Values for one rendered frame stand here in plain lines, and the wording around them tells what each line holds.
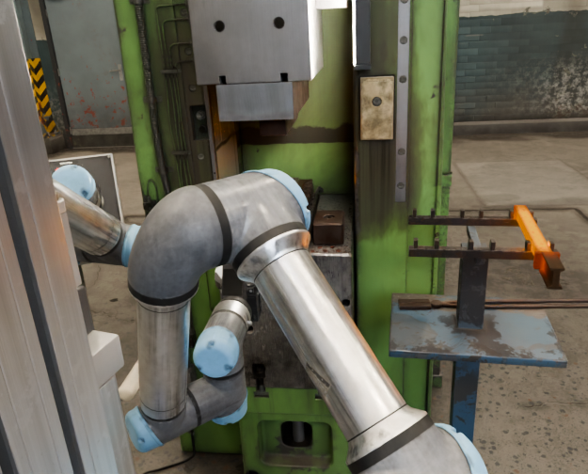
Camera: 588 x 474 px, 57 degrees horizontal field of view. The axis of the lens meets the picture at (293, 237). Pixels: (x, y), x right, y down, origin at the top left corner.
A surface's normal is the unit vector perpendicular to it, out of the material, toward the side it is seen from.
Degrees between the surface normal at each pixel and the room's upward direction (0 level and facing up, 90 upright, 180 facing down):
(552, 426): 0
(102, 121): 90
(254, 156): 90
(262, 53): 90
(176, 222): 56
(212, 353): 91
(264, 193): 39
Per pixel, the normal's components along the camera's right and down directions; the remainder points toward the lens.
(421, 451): 0.28, -0.54
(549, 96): -0.11, 0.37
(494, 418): -0.05, -0.93
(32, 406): 0.93, 0.08
